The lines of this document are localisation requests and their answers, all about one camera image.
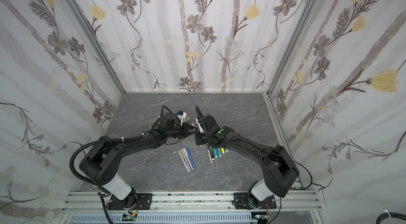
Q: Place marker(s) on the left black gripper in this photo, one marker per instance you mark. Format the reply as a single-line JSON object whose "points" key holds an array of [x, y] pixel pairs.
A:
{"points": [[185, 128]]}

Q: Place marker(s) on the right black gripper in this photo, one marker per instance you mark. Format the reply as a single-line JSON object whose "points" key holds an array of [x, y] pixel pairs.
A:
{"points": [[202, 127]]}

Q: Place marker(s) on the pink speckled pen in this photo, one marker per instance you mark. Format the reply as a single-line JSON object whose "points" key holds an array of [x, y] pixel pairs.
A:
{"points": [[210, 159]]}

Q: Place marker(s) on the black white pen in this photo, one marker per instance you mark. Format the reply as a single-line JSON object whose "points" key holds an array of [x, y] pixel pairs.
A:
{"points": [[211, 153]]}

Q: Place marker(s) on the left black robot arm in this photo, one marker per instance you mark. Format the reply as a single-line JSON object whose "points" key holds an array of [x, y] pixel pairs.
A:
{"points": [[100, 165]]}

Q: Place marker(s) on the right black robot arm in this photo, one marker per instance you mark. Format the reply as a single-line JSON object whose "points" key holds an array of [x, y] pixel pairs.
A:
{"points": [[278, 168]]}

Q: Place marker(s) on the tan cap blue pen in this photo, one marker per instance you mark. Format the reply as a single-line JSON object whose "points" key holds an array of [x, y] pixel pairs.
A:
{"points": [[185, 159]]}

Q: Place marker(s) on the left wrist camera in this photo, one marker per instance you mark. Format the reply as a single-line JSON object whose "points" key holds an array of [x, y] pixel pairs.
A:
{"points": [[181, 117]]}

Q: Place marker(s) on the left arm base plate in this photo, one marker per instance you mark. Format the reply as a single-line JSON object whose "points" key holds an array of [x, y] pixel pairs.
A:
{"points": [[140, 201]]}

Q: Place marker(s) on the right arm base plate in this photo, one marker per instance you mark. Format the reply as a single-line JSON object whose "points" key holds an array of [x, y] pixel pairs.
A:
{"points": [[246, 201]]}

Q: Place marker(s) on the white perforated cable duct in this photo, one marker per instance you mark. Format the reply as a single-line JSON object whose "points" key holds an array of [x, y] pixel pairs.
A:
{"points": [[184, 218]]}

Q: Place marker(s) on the aluminium mounting rail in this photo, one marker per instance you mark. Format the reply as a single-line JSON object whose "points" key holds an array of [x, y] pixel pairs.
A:
{"points": [[177, 201]]}

